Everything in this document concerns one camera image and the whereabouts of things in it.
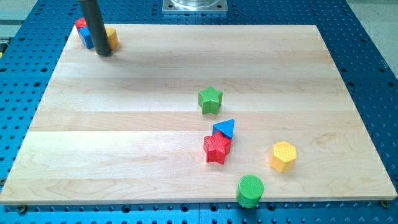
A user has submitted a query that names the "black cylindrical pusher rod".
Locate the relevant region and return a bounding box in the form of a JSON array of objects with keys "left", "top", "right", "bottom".
[{"left": 78, "top": 0, "right": 112, "bottom": 57}]

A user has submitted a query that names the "blue perforated metal table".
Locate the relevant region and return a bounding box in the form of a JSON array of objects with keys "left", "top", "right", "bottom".
[{"left": 1, "top": 1, "right": 397, "bottom": 223}]

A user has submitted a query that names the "red cylinder block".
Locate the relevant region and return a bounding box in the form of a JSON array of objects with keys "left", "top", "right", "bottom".
[{"left": 75, "top": 17, "right": 87, "bottom": 30}]

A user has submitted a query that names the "yellow block behind rod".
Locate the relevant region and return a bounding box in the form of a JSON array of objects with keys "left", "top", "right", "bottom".
[{"left": 105, "top": 27, "right": 119, "bottom": 50}]

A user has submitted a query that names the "light wooden board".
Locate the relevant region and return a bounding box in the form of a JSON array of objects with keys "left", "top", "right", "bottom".
[{"left": 1, "top": 24, "right": 397, "bottom": 205}]

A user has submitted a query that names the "red star block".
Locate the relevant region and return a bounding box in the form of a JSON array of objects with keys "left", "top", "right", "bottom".
[{"left": 203, "top": 131, "right": 232, "bottom": 165}]

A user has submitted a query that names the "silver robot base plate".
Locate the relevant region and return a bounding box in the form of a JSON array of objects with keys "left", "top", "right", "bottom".
[{"left": 162, "top": 0, "right": 228, "bottom": 12}]

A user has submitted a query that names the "green star block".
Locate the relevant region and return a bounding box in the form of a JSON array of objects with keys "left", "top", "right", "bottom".
[{"left": 198, "top": 86, "right": 223, "bottom": 114}]

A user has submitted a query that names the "blue cube block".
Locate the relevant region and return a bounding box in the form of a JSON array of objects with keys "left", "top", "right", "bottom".
[{"left": 78, "top": 27, "right": 94, "bottom": 49}]

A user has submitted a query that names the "yellow hexagon block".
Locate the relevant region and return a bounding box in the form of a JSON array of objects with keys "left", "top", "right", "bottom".
[{"left": 269, "top": 141, "right": 297, "bottom": 172}]

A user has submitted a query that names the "blue triangle block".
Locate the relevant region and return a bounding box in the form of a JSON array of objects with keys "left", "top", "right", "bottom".
[{"left": 212, "top": 119, "right": 235, "bottom": 139}]

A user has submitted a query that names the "green cylinder block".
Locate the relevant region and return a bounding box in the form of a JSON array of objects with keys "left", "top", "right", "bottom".
[{"left": 236, "top": 175, "right": 264, "bottom": 208}]

